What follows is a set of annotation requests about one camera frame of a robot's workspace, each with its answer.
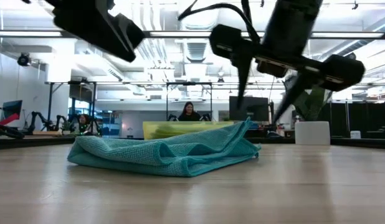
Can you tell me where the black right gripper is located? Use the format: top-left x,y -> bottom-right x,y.
209,24 -> 366,124

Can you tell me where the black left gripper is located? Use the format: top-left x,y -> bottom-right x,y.
52,2 -> 146,63

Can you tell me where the lime green microfiber towel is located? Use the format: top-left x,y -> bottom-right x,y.
153,123 -> 218,140

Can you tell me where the sky blue microfiber towel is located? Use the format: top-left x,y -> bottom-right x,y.
67,117 -> 262,178

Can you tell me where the large black monitor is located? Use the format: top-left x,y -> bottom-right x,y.
229,95 -> 270,122

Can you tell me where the snake plant in white pot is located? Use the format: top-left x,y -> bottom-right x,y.
282,76 -> 334,146

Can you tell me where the person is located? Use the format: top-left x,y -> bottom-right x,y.
178,101 -> 202,122
76,113 -> 91,135

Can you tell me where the black partition panel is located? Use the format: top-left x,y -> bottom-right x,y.
329,101 -> 385,138

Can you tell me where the black ceiling spotlight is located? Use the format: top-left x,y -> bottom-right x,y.
17,52 -> 32,67

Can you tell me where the yellow plastic bin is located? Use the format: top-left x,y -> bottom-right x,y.
142,121 -> 235,141

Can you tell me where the small black monitor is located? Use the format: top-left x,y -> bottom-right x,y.
1,100 -> 24,121

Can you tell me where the red bar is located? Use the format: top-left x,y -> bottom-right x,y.
0,113 -> 21,127

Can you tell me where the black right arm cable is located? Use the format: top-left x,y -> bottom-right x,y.
177,0 -> 262,46

